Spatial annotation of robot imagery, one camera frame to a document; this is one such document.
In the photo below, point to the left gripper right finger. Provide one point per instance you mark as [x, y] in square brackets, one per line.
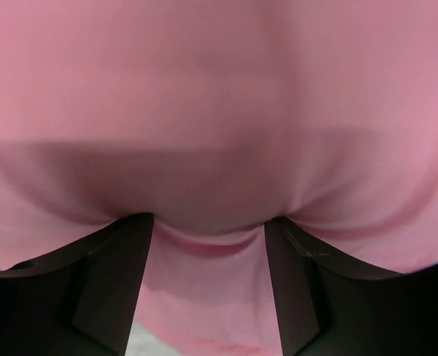
[330, 303]

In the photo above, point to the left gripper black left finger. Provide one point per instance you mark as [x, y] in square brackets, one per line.
[79, 299]

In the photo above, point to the pink pillowcase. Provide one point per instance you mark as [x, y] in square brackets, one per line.
[217, 116]

